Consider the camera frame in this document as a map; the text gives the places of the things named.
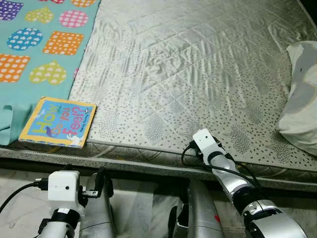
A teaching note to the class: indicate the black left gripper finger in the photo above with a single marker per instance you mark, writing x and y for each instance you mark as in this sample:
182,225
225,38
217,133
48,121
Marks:
100,181

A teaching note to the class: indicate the yellow blue children's book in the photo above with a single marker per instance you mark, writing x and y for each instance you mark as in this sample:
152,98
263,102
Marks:
57,121

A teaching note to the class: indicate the white pillow tree print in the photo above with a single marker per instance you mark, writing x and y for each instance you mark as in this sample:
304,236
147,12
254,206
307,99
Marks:
302,124

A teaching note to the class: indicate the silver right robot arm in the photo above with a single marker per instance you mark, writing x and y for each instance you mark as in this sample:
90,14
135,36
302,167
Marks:
233,178

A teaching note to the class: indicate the silver left robot leg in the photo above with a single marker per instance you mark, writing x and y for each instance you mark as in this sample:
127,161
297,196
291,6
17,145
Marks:
99,220

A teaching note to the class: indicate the silver robot leg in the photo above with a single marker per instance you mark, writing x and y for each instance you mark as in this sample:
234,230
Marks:
200,213
99,220

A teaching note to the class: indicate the teal sheet colourful shapes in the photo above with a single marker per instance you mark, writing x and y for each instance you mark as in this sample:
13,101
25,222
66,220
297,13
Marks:
44,91

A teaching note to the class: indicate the silver right robot leg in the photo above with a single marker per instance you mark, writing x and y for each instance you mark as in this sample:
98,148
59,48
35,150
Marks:
200,213

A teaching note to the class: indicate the white quilted mattress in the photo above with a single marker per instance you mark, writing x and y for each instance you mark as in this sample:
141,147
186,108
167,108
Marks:
173,74

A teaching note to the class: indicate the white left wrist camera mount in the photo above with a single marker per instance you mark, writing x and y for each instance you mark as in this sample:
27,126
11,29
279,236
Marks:
64,187

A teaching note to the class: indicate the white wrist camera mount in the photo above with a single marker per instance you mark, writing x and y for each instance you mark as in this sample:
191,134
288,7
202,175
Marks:
205,141
64,187

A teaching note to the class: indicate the dark bed frame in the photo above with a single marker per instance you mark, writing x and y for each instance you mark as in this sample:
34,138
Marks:
148,179

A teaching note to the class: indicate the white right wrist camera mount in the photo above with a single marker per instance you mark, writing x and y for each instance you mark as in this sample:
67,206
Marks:
205,141

